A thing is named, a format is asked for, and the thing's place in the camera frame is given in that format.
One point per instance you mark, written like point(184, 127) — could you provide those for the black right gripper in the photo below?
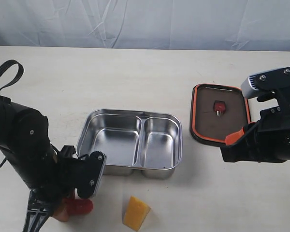
point(266, 140)

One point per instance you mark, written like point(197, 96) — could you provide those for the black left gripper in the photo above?
point(53, 185)

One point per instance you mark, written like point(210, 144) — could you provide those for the red toy sausage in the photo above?
point(76, 207)

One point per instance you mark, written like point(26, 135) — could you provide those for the dark transparent lunch box lid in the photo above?
point(217, 111)

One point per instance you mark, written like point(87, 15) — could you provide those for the yellow toy cheese wedge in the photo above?
point(135, 213)

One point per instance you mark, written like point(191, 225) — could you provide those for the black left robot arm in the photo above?
point(24, 139)

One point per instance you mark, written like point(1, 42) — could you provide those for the stainless steel lunch box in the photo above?
point(133, 140)

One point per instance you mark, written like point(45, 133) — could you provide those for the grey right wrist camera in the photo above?
point(267, 81)

